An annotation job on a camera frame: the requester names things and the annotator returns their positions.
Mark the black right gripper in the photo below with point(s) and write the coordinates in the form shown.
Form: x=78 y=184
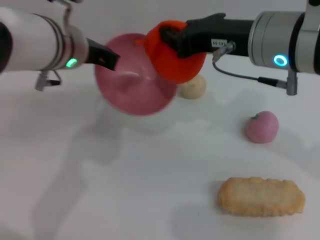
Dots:
x=220 y=32

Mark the pink toy peach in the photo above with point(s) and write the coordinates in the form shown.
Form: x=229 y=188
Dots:
x=262 y=127

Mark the golden fried bread toy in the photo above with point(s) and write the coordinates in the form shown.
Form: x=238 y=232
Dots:
x=261 y=196

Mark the beige toy bun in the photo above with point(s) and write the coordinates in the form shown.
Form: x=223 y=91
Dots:
x=193 y=88

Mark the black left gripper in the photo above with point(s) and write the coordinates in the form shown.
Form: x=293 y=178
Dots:
x=96 y=52

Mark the pink plastic bowl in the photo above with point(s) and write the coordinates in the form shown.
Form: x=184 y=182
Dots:
x=130 y=90

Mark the orange toy fruit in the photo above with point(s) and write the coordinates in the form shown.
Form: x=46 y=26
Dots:
x=175 y=67

